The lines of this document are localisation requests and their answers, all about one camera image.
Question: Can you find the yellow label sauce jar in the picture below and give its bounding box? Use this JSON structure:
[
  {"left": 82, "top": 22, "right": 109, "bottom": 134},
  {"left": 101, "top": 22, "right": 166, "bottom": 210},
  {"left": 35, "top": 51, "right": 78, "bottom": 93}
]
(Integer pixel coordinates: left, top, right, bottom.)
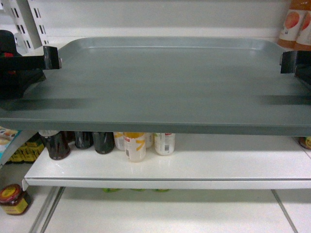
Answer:
[{"left": 0, "top": 183, "right": 32, "bottom": 216}]

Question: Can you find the teal snack bag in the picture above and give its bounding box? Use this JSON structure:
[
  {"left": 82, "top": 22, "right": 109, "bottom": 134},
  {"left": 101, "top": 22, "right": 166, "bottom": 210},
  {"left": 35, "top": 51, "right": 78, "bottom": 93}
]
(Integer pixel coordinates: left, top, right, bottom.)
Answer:
[{"left": 0, "top": 127, "right": 20, "bottom": 151}]

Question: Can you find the white lower shelf board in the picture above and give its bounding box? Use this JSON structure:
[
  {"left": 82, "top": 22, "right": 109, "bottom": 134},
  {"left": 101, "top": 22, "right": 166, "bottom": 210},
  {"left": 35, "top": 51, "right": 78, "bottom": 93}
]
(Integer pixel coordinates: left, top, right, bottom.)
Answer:
[{"left": 22, "top": 134, "right": 311, "bottom": 189}]

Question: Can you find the yellow juice bottle right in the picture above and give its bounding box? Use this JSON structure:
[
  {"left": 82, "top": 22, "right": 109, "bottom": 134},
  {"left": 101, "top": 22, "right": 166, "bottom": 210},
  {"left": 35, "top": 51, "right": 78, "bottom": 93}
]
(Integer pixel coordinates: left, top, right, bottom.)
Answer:
[{"left": 154, "top": 133, "right": 175, "bottom": 156}]

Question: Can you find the orange juice bottle front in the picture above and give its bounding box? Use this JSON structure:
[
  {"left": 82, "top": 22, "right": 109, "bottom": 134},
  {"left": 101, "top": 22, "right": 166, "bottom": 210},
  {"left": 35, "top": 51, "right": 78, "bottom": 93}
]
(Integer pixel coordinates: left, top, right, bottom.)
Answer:
[{"left": 123, "top": 132, "right": 146, "bottom": 162}]

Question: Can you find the orange juice bottle left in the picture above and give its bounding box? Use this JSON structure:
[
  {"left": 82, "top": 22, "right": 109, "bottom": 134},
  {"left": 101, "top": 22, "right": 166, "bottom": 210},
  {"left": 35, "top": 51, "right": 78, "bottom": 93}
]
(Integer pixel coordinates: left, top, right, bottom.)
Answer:
[{"left": 113, "top": 132, "right": 124, "bottom": 151}]

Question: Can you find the grey silver serving tray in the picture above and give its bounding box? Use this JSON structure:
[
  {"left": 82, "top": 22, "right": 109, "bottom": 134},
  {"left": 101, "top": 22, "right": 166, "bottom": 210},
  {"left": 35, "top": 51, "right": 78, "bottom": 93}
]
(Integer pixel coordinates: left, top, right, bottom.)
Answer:
[{"left": 0, "top": 37, "right": 311, "bottom": 136}]

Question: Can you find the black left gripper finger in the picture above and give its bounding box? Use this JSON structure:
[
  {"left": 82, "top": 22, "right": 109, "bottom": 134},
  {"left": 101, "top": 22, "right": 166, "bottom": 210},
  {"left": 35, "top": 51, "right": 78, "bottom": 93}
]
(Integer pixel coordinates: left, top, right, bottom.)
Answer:
[{"left": 21, "top": 45, "right": 63, "bottom": 71}]

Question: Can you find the white slotted shelf upright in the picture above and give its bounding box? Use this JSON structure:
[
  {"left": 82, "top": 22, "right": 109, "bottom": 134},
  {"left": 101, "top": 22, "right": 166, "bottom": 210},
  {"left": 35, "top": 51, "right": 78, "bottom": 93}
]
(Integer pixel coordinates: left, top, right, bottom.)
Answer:
[{"left": 0, "top": 0, "right": 42, "bottom": 52}]

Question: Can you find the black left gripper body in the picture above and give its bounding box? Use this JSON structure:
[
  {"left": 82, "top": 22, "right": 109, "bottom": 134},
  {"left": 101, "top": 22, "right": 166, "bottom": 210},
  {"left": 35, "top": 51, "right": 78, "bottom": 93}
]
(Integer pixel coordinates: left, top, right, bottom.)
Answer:
[{"left": 0, "top": 30, "right": 46, "bottom": 100}]

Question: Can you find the dark tea bottle front left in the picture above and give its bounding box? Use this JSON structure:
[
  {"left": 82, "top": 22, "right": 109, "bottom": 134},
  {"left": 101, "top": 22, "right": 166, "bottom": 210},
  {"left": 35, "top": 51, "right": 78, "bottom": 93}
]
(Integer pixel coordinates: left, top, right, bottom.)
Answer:
[{"left": 38, "top": 130, "right": 70, "bottom": 160}]

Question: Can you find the dark tea bottle middle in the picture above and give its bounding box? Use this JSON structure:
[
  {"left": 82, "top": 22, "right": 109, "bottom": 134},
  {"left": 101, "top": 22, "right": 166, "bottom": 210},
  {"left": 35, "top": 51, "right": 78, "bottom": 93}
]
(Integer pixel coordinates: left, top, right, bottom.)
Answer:
[{"left": 74, "top": 131, "right": 94, "bottom": 150}]

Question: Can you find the peach juice bottle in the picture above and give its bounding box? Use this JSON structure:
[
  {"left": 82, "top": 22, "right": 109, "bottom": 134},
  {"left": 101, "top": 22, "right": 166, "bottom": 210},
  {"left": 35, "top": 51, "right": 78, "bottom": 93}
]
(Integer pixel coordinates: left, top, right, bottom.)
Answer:
[{"left": 277, "top": 0, "right": 309, "bottom": 49}]

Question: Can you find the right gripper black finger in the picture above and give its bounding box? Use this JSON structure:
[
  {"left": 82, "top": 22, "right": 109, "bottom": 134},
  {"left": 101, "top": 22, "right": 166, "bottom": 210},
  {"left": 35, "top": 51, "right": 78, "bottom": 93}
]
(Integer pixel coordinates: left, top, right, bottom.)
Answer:
[{"left": 279, "top": 50, "right": 311, "bottom": 74}]

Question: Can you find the dark tea bottle labelled right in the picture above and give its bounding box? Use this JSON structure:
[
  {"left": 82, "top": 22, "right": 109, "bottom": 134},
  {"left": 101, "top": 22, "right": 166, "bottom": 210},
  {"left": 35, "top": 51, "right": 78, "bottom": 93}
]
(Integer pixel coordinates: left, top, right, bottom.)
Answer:
[{"left": 92, "top": 132, "right": 115, "bottom": 154}]

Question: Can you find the orange juice bottle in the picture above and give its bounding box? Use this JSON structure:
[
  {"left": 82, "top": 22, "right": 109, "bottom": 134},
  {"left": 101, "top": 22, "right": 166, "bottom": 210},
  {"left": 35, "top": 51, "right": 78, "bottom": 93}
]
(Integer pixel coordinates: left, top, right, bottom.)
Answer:
[
  {"left": 123, "top": 132, "right": 146, "bottom": 162},
  {"left": 113, "top": 132, "right": 124, "bottom": 151}
]

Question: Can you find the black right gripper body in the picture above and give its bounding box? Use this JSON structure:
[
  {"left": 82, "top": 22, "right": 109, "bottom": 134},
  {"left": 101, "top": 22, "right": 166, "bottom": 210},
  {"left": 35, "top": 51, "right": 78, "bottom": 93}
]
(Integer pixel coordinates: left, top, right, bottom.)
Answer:
[{"left": 294, "top": 66, "right": 311, "bottom": 85}]

